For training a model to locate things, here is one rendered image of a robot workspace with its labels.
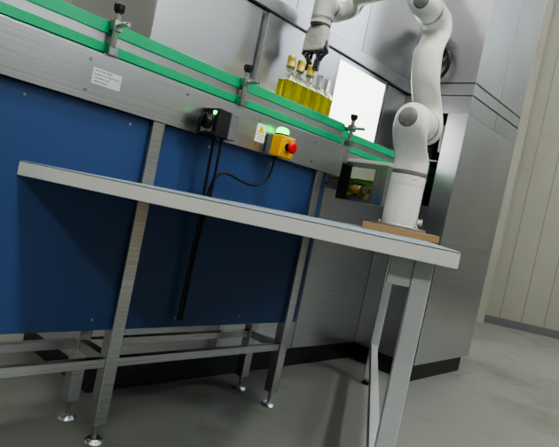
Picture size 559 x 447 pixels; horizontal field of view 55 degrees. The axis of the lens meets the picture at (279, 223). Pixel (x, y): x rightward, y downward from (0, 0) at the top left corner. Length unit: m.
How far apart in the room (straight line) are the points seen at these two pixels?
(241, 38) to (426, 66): 0.70
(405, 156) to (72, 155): 1.06
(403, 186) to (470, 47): 1.33
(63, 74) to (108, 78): 0.12
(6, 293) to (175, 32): 1.02
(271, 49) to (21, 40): 1.10
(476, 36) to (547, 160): 3.31
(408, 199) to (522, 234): 4.28
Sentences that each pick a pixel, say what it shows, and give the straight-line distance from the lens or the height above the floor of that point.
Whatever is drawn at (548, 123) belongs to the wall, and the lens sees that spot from 6.24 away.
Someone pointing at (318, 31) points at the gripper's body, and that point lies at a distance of 2.21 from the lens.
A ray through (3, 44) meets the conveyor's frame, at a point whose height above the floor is 0.99.
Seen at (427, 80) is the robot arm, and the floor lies 1.28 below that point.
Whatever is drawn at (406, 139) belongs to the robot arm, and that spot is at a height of 1.07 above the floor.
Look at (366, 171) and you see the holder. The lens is 2.14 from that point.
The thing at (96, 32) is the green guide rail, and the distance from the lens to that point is 1.48.
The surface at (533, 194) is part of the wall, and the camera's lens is 6.12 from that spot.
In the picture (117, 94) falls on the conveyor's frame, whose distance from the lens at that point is 1.47.
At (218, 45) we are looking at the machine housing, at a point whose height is 1.29.
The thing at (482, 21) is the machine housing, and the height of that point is 1.88.
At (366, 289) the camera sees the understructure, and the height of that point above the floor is 0.40.
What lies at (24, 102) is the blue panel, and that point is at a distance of 1.39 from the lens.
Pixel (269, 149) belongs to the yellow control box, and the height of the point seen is 0.94.
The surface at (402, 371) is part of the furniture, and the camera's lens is 1.20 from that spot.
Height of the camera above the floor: 0.77
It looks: 2 degrees down
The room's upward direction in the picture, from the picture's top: 12 degrees clockwise
